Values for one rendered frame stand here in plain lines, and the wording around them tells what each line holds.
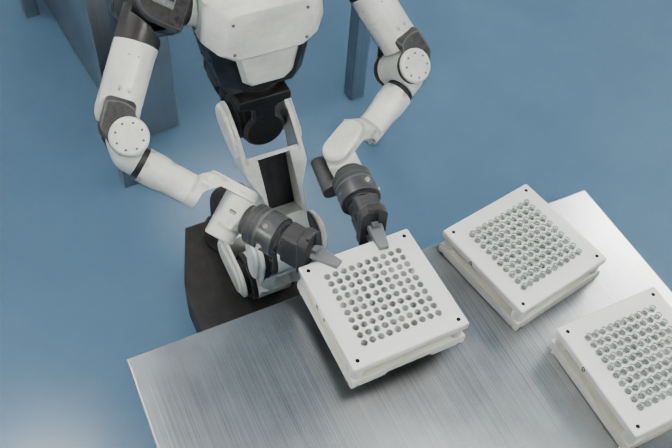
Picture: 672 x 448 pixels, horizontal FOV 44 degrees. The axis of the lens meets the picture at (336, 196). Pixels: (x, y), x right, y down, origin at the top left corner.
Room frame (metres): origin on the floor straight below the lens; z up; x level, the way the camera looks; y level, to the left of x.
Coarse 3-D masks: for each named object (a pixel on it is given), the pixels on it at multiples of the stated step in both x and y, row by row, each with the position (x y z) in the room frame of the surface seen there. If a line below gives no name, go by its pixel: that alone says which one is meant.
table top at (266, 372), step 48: (624, 240) 1.15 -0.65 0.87; (624, 288) 1.02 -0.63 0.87; (192, 336) 0.81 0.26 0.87; (240, 336) 0.82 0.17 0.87; (288, 336) 0.83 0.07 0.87; (480, 336) 0.87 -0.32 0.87; (528, 336) 0.88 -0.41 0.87; (144, 384) 0.70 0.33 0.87; (192, 384) 0.71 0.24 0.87; (240, 384) 0.72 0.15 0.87; (288, 384) 0.73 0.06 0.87; (336, 384) 0.74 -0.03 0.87; (384, 384) 0.74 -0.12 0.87; (432, 384) 0.75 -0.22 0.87; (480, 384) 0.76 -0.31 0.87; (528, 384) 0.77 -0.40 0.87; (192, 432) 0.62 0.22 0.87; (240, 432) 0.62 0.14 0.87; (288, 432) 0.63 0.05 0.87; (336, 432) 0.64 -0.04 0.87; (384, 432) 0.65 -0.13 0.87; (432, 432) 0.66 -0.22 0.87; (480, 432) 0.66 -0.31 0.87; (528, 432) 0.67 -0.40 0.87; (576, 432) 0.68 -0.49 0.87
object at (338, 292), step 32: (352, 256) 0.95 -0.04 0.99; (384, 256) 0.97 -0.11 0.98; (416, 256) 0.97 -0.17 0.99; (320, 288) 0.87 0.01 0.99; (352, 288) 0.88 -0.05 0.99; (384, 288) 0.89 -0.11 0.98; (416, 288) 0.89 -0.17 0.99; (352, 320) 0.82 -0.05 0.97; (384, 320) 0.81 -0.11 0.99; (416, 320) 0.82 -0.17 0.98; (448, 320) 0.83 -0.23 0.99; (352, 352) 0.74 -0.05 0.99; (384, 352) 0.75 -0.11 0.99
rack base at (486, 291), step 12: (444, 252) 1.06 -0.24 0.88; (456, 252) 1.06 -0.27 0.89; (456, 264) 1.03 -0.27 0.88; (468, 264) 1.03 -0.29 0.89; (468, 276) 1.00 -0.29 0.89; (480, 276) 1.00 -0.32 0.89; (588, 276) 1.02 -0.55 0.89; (480, 288) 0.97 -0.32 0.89; (492, 288) 0.97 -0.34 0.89; (576, 288) 1.00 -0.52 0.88; (492, 300) 0.94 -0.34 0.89; (552, 300) 0.95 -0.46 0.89; (504, 312) 0.92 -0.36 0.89; (540, 312) 0.93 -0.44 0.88; (516, 324) 0.89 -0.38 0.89
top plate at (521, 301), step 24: (528, 192) 1.20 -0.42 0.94; (480, 216) 1.12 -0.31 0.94; (552, 216) 1.14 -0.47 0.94; (456, 240) 1.05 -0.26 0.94; (528, 240) 1.07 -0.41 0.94; (576, 240) 1.08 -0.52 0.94; (480, 264) 1.00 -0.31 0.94; (504, 264) 1.00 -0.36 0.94; (576, 264) 1.02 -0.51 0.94; (600, 264) 1.03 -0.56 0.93; (504, 288) 0.94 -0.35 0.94; (528, 288) 0.95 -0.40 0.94; (552, 288) 0.95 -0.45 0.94; (528, 312) 0.90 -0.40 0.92
